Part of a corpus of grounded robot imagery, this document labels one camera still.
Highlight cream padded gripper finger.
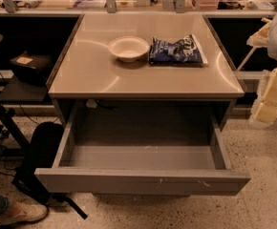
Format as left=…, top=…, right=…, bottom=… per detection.
left=246, top=22, right=271, bottom=48
left=249, top=68, right=277, bottom=128

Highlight grey top drawer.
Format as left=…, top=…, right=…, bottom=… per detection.
left=35, top=103, right=250, bottom=196

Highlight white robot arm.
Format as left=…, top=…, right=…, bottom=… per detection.
left=246, top=13, right=277, bottom=128

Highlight grey drawer cabinet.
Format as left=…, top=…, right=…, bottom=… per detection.
left=49, top=12, right=245, bottom=122

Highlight white stick with tip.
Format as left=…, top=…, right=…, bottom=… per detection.
left=237, top=17, right=271, bottom=72

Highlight blue chip bag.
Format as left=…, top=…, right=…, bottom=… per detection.
left=148, top=34, right=208, bottom=65

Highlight white bowl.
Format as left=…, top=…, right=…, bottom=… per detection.
left=108, top=36, right=150, bottom=63

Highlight black box with label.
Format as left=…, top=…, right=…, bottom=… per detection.
left=10, top=52, right=54, bottom=86

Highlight black backpack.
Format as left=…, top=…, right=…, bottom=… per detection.
left=11, top=121, right=89, bottom=220

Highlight tan shoe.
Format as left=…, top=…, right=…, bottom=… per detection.
left=0, top=202, right=48, bottom=225

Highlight black stand frame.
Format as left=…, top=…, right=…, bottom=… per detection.
left=0, top=106, right=30, bottom=157

